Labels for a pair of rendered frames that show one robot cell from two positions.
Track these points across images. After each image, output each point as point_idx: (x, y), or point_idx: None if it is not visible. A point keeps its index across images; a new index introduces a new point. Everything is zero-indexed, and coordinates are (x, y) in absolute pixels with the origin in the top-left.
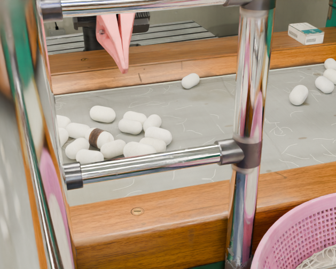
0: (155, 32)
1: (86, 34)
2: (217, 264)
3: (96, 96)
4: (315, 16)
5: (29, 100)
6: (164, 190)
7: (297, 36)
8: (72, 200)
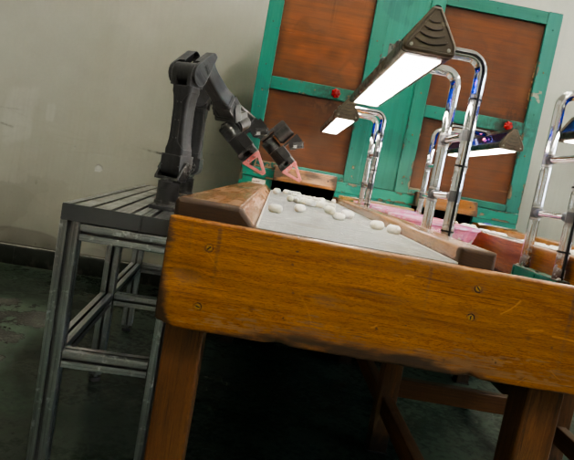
0: (154, 188)
1: (188, 182)
2: None
3: (274, 194)
4: (48, 202)
5: None
6: (336, 205)
7: (259, 182)
8: (336, 206)
